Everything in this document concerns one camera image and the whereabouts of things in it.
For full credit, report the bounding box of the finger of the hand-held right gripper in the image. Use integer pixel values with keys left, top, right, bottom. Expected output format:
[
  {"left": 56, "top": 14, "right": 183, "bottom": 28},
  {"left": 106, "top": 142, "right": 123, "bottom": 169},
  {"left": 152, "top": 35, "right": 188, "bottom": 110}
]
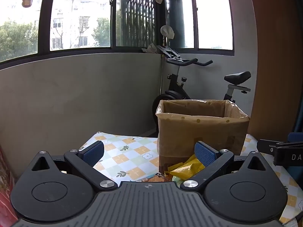
[
  {"left": 257, "top": 139, "right": 303, "bottom": 166},
  {"left": 288, "top": 133, "right": 303, "bottom": 144}
]

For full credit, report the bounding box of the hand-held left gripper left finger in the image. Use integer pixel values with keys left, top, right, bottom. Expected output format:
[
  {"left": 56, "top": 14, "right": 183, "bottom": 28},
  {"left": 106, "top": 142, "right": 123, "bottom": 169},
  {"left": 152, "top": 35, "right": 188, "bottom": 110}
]
[{"left": 30, "top": 141, "right": 118, "bottom": 192}]

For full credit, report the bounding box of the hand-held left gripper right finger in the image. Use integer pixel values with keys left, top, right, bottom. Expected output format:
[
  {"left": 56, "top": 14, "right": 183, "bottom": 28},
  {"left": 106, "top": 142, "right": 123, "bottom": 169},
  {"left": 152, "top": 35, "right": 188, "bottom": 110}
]
[{"left": 180, "top": 141, "right": 269, "bottom": 192}]

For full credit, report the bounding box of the brown cardboard box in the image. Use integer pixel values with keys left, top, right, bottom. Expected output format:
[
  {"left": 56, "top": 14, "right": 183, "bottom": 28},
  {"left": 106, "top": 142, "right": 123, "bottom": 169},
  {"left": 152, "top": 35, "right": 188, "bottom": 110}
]
[{"left": 155, "top": 99, "right": 251, "bottom": 173}]

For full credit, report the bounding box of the golden snack packet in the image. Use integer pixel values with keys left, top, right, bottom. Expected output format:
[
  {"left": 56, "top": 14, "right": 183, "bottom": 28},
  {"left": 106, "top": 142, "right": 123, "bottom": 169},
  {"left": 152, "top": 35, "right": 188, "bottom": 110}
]
[{"left": 172, "top": 154, "right": 206, "bottom": 182}]

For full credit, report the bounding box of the floral checked tablecloth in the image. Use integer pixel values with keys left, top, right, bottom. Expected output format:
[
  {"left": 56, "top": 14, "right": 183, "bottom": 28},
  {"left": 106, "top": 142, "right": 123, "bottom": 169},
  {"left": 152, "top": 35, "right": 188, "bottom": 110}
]
[{"left": 79, "top": 131, "right": 303, "bottom": 225}]

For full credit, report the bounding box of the black exercise bike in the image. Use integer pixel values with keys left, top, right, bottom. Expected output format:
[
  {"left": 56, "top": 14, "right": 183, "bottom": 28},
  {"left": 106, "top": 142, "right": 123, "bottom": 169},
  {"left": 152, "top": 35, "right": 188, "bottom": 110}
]
[{"left": 151, "top": 45, "right": 252, "bottom": 136}]

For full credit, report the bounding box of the wooden cabinet panel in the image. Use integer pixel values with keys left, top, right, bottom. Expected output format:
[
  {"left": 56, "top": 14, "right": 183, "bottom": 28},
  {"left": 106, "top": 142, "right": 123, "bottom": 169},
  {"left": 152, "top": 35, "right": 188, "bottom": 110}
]
[{"left": 247, "top": 0, "right": 303, "bottom": 138}]

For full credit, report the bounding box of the red patterned object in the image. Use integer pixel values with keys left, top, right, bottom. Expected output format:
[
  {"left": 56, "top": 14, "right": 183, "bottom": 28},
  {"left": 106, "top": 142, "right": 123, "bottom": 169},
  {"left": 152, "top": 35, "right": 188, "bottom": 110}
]
[{"left": 0, "top": 144, "right": 19, "bottom": 227}]

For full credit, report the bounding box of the crumpled beige rag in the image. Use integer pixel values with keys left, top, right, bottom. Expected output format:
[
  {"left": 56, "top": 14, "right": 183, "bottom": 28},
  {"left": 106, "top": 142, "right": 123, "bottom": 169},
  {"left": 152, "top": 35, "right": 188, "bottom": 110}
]
[{"left": 141, "top": 43, "right": 159, "bottom": 54}]

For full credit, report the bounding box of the white cloth on pole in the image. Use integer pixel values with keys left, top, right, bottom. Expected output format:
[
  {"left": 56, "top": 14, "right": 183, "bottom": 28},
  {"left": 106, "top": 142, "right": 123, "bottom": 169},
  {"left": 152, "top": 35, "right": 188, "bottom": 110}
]
[{"left": 160, "top": 26, "right": 175, "bottom": 39}]

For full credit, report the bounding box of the dark green column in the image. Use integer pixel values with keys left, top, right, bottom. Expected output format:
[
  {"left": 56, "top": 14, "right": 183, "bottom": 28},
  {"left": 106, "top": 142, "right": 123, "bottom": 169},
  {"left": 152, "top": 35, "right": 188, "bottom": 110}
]
[{"left": 166, "top": 0, "right": 185, "bottom": 48}]

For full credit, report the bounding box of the black framed window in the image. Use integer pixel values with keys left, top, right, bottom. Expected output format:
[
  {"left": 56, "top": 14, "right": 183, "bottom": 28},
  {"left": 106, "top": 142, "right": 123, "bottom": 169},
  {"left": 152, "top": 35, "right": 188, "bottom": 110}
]
[{"left": 0, "top": 0, "right": 235, "bottom": 70}]

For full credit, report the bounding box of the perforated metal screen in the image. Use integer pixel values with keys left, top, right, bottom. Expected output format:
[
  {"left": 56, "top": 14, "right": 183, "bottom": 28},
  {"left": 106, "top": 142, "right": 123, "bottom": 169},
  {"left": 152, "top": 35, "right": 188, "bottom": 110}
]
[{"left": 121, "top": 0, "right": 157, "bottom": 47}]

